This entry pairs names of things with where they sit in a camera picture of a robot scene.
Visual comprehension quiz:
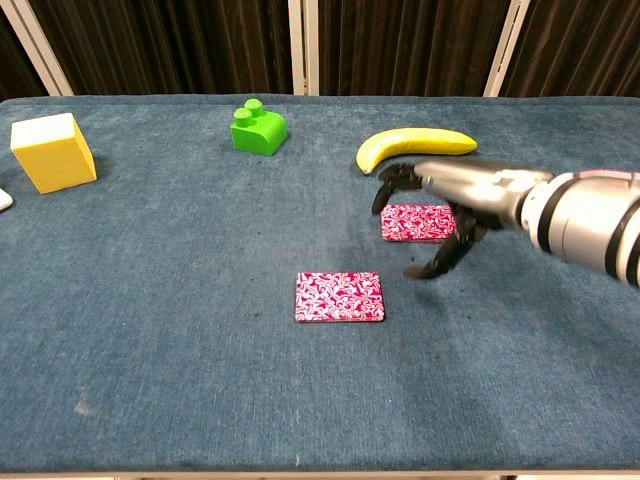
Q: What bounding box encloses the red white patterned rectangular box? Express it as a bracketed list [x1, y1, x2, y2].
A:
[380, 203, 458, 245]
[294, 271, 386, 324]

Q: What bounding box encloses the white frame post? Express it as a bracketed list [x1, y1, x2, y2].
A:
[287, 0, 321, 97]
[0, 0, 76, 98]
[482, 0, 532, 98]

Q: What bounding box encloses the green toy building block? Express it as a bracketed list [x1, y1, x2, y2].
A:
[229, 97, 290, 158]

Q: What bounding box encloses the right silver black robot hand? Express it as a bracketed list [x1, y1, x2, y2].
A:
[371, 158, 555, 281]

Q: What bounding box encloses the blue table cloth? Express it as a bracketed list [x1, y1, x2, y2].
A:
[0, 93, 640, 474]

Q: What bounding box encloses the dark pleated curtain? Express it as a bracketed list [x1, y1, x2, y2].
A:
[0, 0, 640, 101]

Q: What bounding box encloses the yellow foam cube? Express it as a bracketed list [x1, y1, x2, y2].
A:
[9, 112, 99, 195]

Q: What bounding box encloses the yellow plastic banana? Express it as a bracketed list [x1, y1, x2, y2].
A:
[355, 127, 479, 176]

